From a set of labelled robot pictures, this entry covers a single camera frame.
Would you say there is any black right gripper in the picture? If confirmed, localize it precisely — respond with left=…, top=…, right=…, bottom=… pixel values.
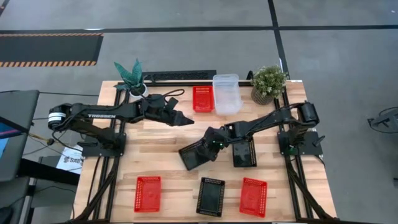
left=198, top=126, right=233, bottom=162

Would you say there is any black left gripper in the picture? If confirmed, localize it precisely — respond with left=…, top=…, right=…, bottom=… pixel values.
left=141, top=94, right=195, bottom=127

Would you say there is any black plastic slotted basket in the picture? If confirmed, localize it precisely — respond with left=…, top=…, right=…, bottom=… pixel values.
left=178, top=138, right=216, bottom=172
left=232, top=136, right=258, bottom=169
left=195, top=177, right=226, bottom=218

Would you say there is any red plastic slotted basket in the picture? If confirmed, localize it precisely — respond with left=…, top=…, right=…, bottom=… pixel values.
left=239, top=177, right=269, bottom=218
left=134, top=175, right=162, bottom=213
left=192, top=85, right=215, bottom=113

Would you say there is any clear plastic storage bin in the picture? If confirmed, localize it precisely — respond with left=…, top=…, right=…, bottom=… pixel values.
left=212, top=73, right=244, bottom=116

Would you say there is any snake plant in white pot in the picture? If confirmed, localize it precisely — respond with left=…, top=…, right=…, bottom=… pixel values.
left=113, top=58, right=149, bottom=100

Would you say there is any bushy plant in striped pot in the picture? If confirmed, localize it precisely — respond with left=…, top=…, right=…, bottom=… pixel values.
left=250, top=64, right=289, bottom=106

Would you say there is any white printed paper sheet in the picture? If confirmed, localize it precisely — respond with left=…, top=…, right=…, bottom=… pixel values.
left=55, top=144, right=84, bottom=175

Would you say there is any black desk base bar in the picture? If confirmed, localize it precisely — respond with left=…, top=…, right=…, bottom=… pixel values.
left=18, top=157, right=81, bottom=186

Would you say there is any black hazard-striped floor mat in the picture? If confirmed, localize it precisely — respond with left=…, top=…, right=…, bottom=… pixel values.
left=0, top=32, right=104, bottom=68

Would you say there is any blue lit screen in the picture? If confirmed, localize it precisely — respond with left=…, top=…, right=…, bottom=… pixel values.
left=0, top=121, right=15, bottom=159

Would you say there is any black stand base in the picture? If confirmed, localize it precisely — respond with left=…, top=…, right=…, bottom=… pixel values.
left=366, top=106, right=398, bottom=134

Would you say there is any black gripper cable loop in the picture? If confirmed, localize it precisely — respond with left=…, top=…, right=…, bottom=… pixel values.
left=163, top=88, right=186, bottom=105

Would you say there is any black aluminium table frame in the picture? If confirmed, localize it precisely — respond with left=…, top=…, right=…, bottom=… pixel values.
left=71, top=79, right=338, bottom=224

